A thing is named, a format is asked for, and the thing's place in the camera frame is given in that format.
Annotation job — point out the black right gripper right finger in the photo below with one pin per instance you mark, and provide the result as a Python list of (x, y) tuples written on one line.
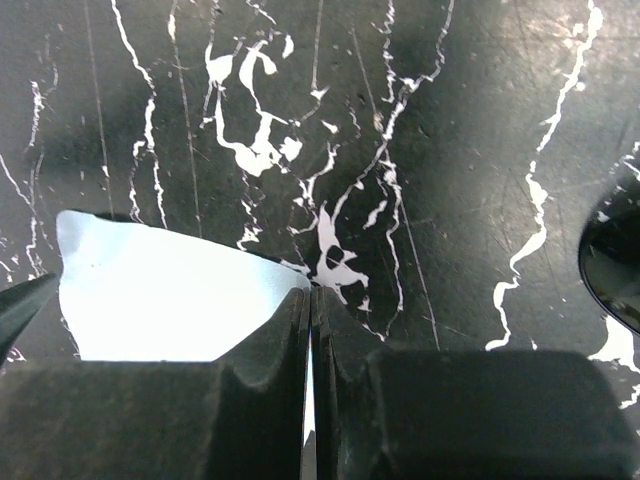
[(387, 412)]

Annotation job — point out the black sunglasses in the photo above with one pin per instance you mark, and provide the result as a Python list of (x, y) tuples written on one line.
[(608, 255)]

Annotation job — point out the light blue cleaning cloth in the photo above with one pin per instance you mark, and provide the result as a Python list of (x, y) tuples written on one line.
[(135, 293)]

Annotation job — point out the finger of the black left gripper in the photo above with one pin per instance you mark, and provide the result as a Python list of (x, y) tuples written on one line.
[(20, 304)]

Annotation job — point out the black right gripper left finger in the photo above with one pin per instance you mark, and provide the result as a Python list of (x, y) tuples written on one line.
[(238, 417)]

